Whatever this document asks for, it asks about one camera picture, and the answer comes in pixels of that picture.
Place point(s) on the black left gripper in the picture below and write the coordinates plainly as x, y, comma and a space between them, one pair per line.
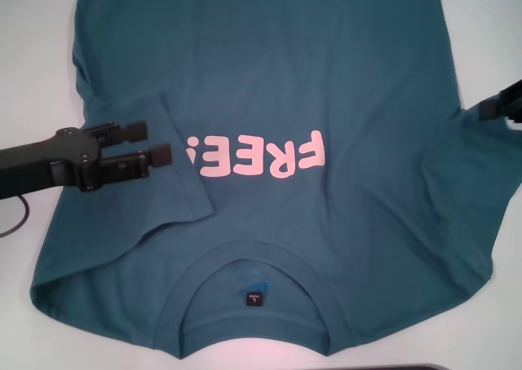
45, 162

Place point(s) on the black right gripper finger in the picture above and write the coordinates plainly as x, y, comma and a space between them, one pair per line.
489, 110
516, 119

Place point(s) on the teal T-shirt with pink print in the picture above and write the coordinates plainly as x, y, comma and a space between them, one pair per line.
261, 80

